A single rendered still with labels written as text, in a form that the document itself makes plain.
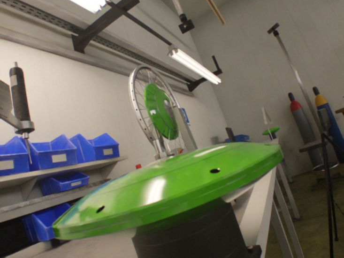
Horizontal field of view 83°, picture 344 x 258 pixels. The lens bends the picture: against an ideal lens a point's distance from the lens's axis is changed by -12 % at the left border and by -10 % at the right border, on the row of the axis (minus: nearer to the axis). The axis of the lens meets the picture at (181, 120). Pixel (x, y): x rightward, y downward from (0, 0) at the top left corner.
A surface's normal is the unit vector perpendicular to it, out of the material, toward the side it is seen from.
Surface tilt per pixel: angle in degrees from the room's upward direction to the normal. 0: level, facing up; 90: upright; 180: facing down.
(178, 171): 23
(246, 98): 90
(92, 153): 92
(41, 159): 99
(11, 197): 90
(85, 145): 92
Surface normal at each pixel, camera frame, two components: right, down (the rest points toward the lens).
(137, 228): 0.23, 0.79
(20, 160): 0.89, -0.22
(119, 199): -0.39, -0.89
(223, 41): -0.43, -0.03
